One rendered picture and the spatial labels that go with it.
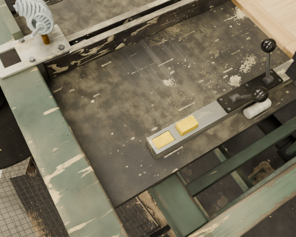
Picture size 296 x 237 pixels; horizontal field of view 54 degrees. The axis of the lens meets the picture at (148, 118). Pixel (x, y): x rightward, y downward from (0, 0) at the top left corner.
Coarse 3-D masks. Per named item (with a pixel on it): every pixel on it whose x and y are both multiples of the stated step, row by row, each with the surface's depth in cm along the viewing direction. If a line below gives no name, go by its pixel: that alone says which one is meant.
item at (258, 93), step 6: (252, 90) 69; (258, 90) 67; (264, 90) 67; (234, 96) 77; (240, 96) 75; (246, 96) 72; (252, 96) 68; (258, 96) 67; (264, 96) 67; (234, 102) 77; (258, 102) 68
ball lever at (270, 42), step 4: (264, 40) 75; (268, 40) 74; (272, 40) 74; (264, 44) 74; (268, 44) 74; (272, 44) 74; (276, 44) 74; (264, 48) 75; (268, 48) 74; (272, 48) 74; (268, 52) 75; (268, 56) 77; (268, 60) 77; (268, 64) 78; (268, 68) 79; (268, 72) 80; (268, 76) 80; (272, 76) 81; (264, 80) 81; (268, 80) 80; (272, 80) 81
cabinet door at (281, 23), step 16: (240, 0) 101; (256, 0) 101; (272, 0) 102; (288, 0) 102; (256, 16) 97; (272, 16) 98; (288, 16) 98; (272, 32) 94; (288, 32) 95; (288, 48) 91
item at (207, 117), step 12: (276, 72) 84; (204, 108) 78; (216, 108) 78; (240, 108) 80; (180, 120) 76; (204, 120) 76; (216, 120) 76; (192, 132) 74; (168, 144) 72; (180, 144) 76; (156, 156) 72
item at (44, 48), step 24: (24, 0) 66; (168, 0) 92; (192, 0) 92; (216, 0) 99; (48, 24) 72; (96, 24) 86; (120, 24) 88; (144, 24) 88; (168, 24) 95; (0, 48) 76; (24, 48) 76; (48, 48) 76; (72, 48) 81; (96, 48) 85; (0, 72) 72; (48, 72) 82
